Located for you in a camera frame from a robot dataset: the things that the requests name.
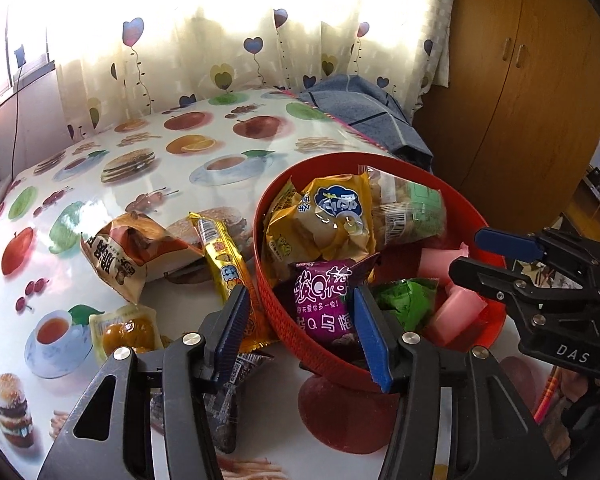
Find gold snack bar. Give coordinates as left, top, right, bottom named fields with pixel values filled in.
left=188, top=211, right=277, bottom=352

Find black seaweed snack pack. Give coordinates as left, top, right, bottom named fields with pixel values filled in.
left=204, top=351, right=274, bottom=454

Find blue plaid blanket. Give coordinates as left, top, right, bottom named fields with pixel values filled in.
left=298, top=74, right=434, bottom=171

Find yellow chip snack bag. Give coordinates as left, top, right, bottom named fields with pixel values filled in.
left=264, top=172, right=376, bottom=282

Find orange crispy rice snack bag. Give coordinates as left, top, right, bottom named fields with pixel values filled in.
left=80, top=211, right=204, bottom=304

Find heart print curtain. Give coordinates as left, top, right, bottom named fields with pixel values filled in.
left=50, top=0, right=454, bottom=136

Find black charger cable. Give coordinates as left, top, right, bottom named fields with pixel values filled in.
left=8, top=44, right=28, bottom=181

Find purple candy pack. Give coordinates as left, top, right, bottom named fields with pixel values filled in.
left=292, top=252, right=379, bottom=346

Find food print tablecloth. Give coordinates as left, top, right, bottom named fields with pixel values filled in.
left=0, top=88, right=552, bottom=480

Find green pea snack bag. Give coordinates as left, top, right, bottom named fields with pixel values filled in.
left=373, top=278, right=438, bottom=332

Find yellow fruit jelly pack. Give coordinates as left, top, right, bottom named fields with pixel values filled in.
left=88, top=304, right=163, bottom=365

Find pink jelly cup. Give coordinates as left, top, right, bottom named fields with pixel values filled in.
left=417, top=243, right=469, bottom=286
left=424, top=283, right=488, bottom=347

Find clear green label cracker pack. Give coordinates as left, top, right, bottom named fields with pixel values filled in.
left=366, top=166, right=446, bottom=249

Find wooden wardrobe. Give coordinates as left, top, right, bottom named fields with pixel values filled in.
left=414, top=0, right=600, bottom=234

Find red round basket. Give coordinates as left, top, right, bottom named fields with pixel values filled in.
left=252, top=150, right=508, bottom=394

